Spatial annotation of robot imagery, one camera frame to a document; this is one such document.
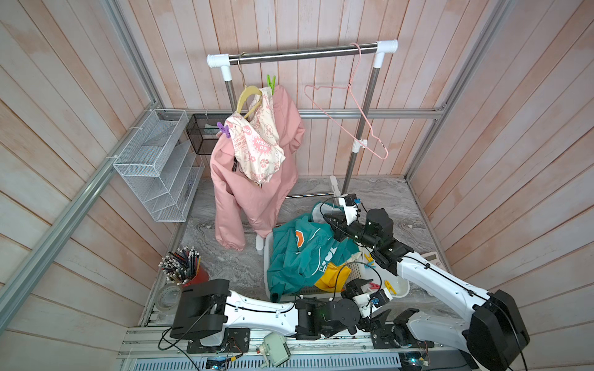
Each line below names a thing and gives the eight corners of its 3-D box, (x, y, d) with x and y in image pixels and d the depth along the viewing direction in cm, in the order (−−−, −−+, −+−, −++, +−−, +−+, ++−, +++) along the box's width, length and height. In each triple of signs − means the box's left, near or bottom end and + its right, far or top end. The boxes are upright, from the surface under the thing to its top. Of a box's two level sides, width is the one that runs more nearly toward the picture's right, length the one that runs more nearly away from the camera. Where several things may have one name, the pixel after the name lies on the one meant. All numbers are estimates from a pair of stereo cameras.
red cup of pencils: (178, 295, 85) (154, 277, 70) (186, 269, 91) (166, 247, 76) (207, 295, 85) (189, 277, 70) (213, 269, 91) (198, 247, 76)
